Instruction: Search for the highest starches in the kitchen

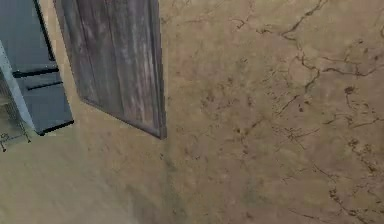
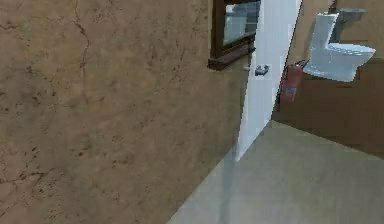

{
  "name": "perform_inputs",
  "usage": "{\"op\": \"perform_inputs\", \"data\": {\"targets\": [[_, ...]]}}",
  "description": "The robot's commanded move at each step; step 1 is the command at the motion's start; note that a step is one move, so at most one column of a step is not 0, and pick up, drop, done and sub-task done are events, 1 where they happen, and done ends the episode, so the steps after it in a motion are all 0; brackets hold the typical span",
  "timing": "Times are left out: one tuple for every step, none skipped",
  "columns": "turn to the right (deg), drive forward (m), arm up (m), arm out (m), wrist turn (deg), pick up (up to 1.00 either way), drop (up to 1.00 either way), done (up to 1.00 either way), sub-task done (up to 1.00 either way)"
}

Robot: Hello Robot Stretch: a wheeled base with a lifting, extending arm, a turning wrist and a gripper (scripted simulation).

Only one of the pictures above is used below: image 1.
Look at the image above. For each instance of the brown wooden room door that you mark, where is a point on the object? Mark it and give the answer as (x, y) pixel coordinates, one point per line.
(116, 63)

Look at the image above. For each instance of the dark grey fridge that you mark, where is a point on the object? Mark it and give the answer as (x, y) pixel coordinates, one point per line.
(31, 43)

